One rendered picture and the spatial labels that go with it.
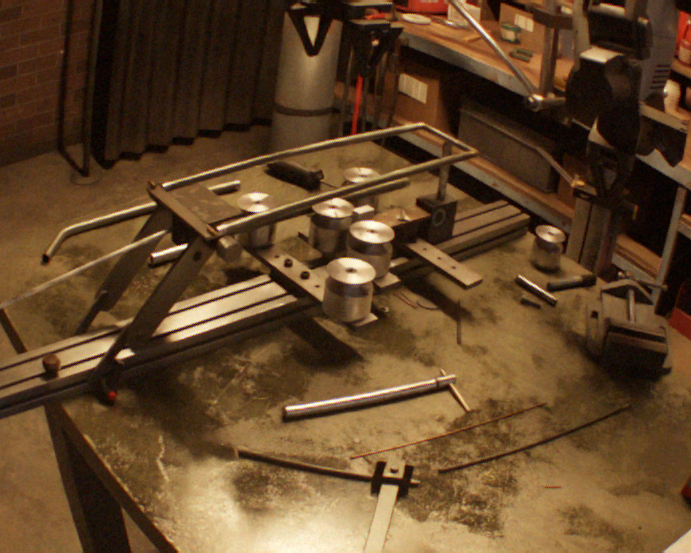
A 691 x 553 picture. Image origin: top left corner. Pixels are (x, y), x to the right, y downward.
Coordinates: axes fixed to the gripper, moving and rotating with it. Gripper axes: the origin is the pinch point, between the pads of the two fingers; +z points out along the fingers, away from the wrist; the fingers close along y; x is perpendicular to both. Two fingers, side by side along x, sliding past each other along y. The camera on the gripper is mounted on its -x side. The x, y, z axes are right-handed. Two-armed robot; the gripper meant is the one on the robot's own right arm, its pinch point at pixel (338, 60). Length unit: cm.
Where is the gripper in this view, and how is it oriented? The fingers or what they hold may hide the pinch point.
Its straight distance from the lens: 97.3
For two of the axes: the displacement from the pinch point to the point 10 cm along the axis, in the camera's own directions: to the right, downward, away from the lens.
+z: -0.8, 8.6, 5.1
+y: 6.2, 4.5, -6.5
